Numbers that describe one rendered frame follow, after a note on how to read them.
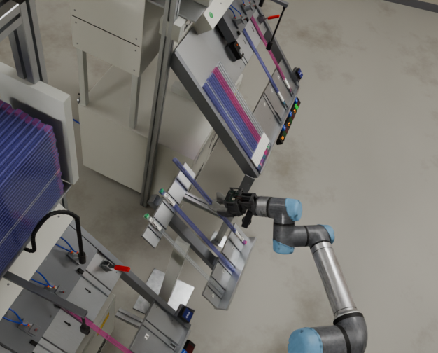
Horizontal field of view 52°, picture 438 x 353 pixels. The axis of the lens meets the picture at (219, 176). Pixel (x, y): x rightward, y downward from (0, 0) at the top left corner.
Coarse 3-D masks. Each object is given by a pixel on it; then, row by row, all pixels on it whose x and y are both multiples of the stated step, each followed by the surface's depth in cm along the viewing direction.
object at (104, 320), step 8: (112, 296) 177; (104, 304) 174; (112, 304) 178; (104, 312) 173; (112, 312) 189; (96, 320) 171; (104, 320) 178; (112, 320) 201; (104, 328) 189; (112, 328) 215; (88, 336) 167; (96, 336) 177; (80, 344) 165; (88, 344) 169; (96, 344) 186; (104, 344) 214; (80, 352) 164; (88, 352) 177; (96, 352) 199
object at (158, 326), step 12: (156, 312) 156; (144, 324) 152; (156, 324) 156; (168, 324) 160; (180, 324) 165; (144, 336) 152; (156, 336) 156; (168, 336) 160; (180, 336) 164; (132, 348) 147; (144, 348) 151; (156, 348) 155; (168, 348) 159
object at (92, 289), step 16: (96, 256) 140; (96, 272) 139; (112, 272) 144; (80, 288) 135; (96, 288) 139; (112, 288) 143; (80, 304) 134; (96, 304) 138; (64, 320) 130; (48, 336) 126; (64, 336) 130; (80, 336) 133; (0, 352) 116; (48, 352) 125; (64, 352) 129
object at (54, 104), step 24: (0, 0) 72; (0, 24) 70; (0, 72) 88; (24, 96) 91; (48, 96) 87; (48, 120) 95; (72, 120) 95; (72, 144) 101; (72, 168) 107; (120, 312) 204
